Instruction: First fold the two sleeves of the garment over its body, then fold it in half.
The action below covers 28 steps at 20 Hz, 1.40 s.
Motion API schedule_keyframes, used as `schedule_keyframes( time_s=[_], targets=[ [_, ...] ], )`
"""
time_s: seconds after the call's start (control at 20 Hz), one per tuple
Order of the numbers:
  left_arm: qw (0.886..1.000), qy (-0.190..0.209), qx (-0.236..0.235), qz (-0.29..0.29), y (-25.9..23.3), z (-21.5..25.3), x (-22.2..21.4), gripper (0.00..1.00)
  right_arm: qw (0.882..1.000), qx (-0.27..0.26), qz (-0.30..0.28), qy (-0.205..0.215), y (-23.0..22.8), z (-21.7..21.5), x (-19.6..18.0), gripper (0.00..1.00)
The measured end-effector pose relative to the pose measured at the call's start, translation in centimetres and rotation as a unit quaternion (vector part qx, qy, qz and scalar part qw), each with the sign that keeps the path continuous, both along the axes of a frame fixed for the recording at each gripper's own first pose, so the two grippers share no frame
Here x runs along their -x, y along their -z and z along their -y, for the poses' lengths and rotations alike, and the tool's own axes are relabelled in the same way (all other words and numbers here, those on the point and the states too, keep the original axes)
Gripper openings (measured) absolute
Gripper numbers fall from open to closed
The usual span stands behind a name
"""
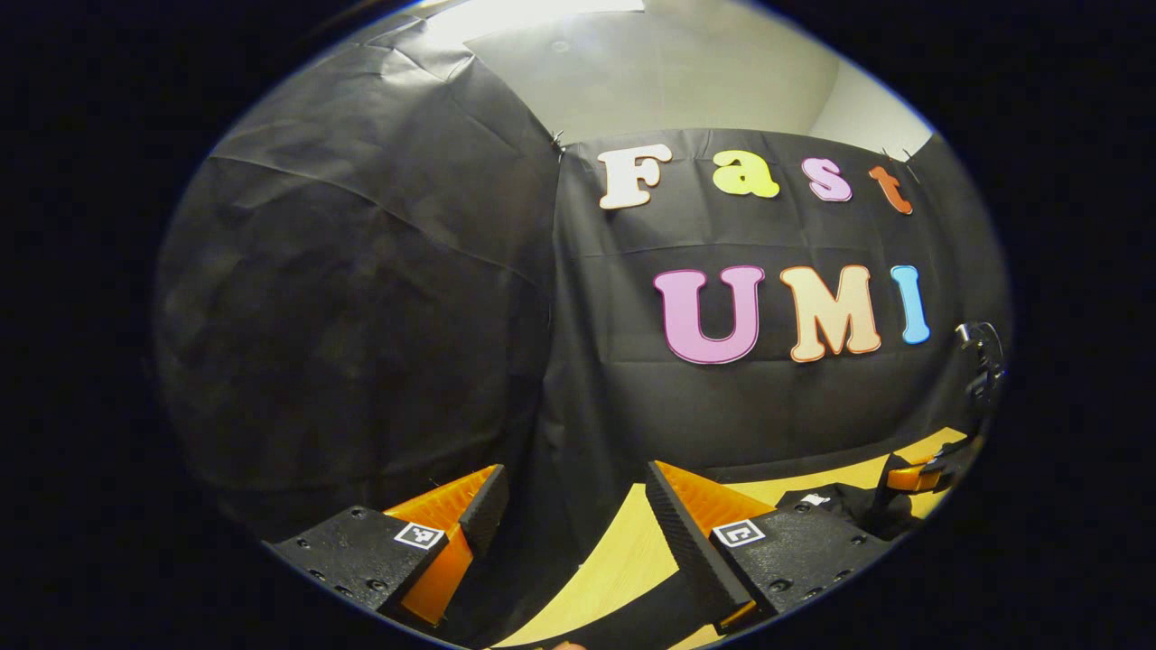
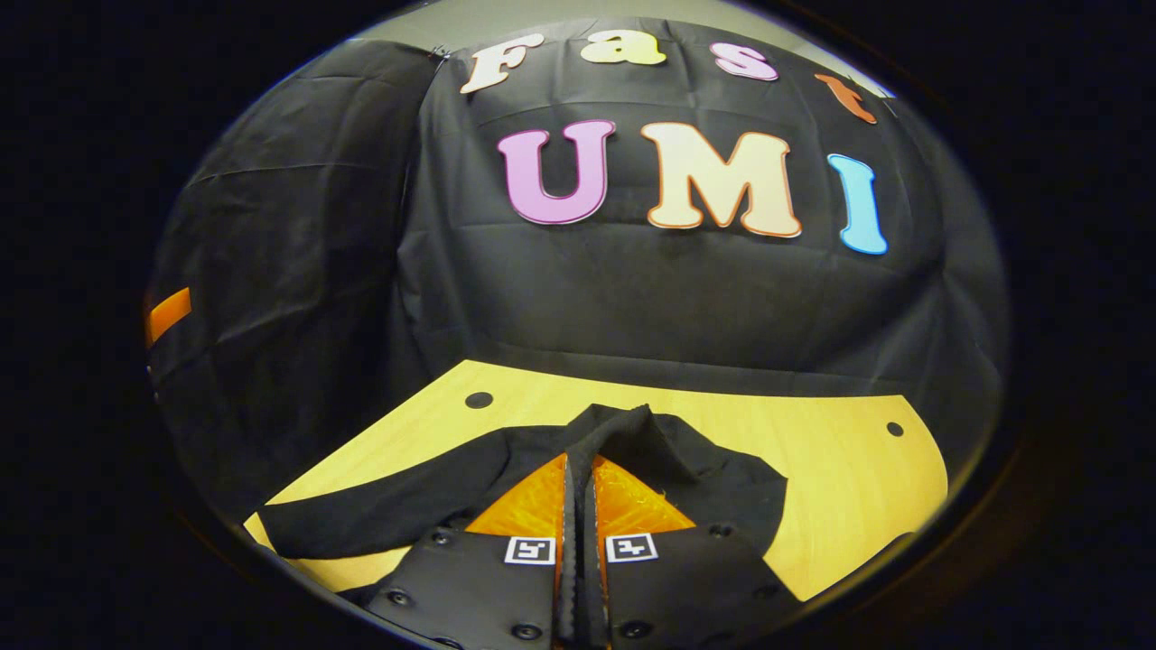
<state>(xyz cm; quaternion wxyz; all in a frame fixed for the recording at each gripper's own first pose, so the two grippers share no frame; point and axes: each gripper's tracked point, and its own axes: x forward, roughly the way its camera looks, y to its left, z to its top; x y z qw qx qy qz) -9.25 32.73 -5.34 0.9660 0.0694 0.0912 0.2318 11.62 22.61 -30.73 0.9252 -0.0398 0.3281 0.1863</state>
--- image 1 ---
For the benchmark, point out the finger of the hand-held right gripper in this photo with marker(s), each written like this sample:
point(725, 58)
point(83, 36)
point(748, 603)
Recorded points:
point(912, 478)

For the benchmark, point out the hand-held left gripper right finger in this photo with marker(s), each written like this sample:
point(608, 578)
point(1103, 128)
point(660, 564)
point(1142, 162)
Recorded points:
point(695, 560)

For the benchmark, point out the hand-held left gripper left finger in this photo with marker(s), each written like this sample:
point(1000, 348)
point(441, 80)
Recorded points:
point(483, 515)

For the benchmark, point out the black shirt with white label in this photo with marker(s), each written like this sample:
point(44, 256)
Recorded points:
point(840, 510)

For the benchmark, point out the black backdrop cloth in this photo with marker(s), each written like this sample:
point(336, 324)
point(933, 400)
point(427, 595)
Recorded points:
point(361, 316)

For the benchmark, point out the ceiling light panel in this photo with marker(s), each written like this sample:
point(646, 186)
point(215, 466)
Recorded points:
point(524, 13)

